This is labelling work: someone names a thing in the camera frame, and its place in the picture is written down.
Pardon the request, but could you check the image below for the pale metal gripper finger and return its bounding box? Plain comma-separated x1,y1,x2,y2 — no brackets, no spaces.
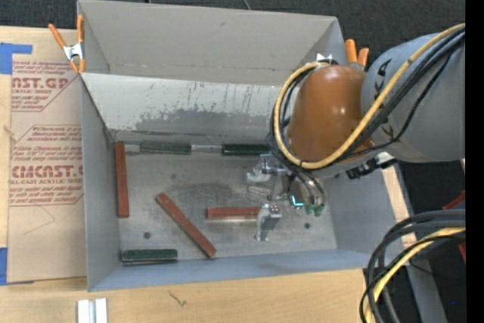
253,203,283,242
246,154,281,197

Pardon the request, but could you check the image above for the dark green flat block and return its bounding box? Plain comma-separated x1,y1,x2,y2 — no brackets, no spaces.
221,143,271,157
120,248,179,265
139,141,193,156

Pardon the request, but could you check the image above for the red-brown flat block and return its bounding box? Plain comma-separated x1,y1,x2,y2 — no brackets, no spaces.
155,193,218,259
114,141,131,219
206,206,263,221

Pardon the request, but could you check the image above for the grey metal bin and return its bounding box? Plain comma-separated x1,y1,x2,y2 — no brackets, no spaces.
76,0,402,293

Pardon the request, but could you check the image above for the brown cardboard board red print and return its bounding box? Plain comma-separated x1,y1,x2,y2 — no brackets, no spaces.
0,25,88,285

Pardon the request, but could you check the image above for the black cylinder on white bracket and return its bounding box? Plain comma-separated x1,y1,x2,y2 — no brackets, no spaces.
345,151,398,181

